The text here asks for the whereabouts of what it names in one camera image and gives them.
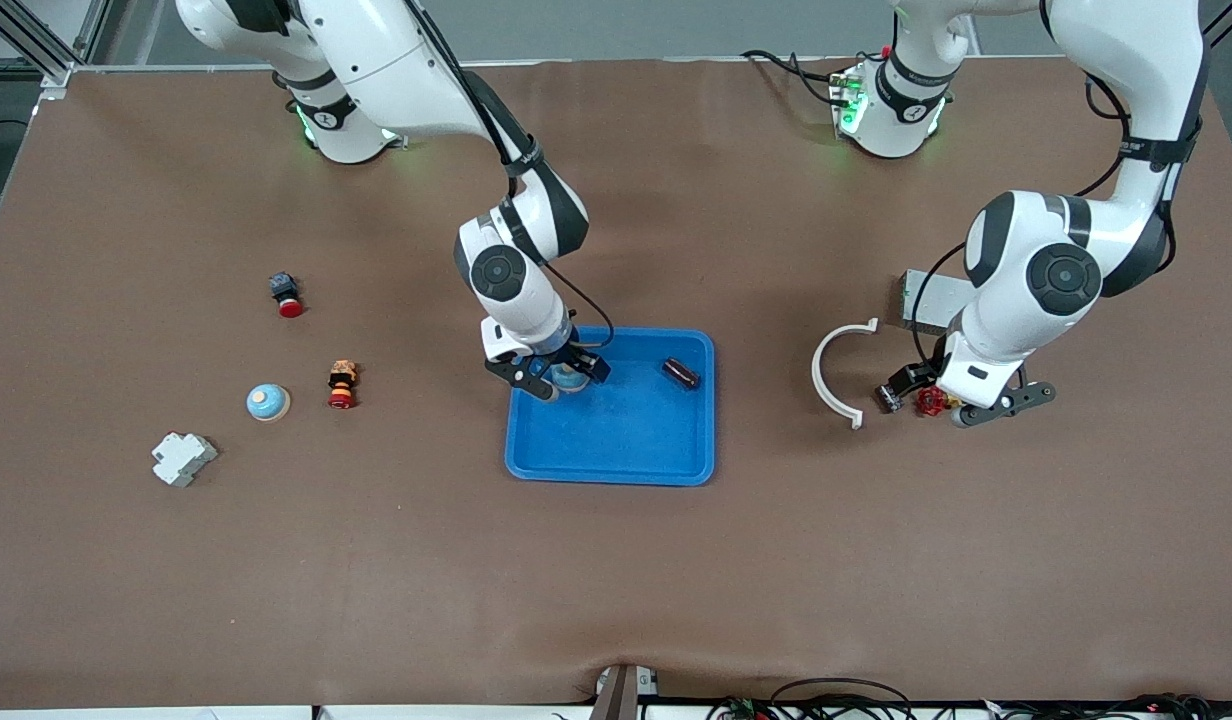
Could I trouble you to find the blue plastic tray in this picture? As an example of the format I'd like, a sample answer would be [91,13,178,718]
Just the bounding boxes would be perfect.
[504,325,717,488]

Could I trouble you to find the grey metal box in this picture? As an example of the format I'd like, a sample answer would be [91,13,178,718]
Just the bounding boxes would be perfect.
[899,269,977,336]

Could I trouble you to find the brown table cover mat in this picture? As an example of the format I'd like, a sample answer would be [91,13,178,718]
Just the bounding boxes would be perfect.
[0,55,1232,711]

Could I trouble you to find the white circuit breaker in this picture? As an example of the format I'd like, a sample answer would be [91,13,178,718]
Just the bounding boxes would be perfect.
[151,431,219,488]

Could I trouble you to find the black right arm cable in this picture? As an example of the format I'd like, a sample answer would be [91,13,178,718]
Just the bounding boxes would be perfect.
[406,0,617,351]

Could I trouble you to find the white curved plastic bracket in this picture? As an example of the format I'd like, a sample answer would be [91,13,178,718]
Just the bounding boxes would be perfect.
[811,317,880,430]

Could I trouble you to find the black looped cable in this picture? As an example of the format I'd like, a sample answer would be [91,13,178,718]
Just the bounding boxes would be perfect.
[771,677,914,720]

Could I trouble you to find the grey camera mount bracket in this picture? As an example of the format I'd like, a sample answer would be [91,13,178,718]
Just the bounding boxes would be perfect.
[589,663,661,720]

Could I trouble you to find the black left arm base cables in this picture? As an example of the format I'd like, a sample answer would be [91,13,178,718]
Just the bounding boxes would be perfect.
[741,48,857,106]

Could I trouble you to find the black cable bundle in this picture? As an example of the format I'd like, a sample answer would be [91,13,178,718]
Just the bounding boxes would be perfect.
[986,692,1232,720]

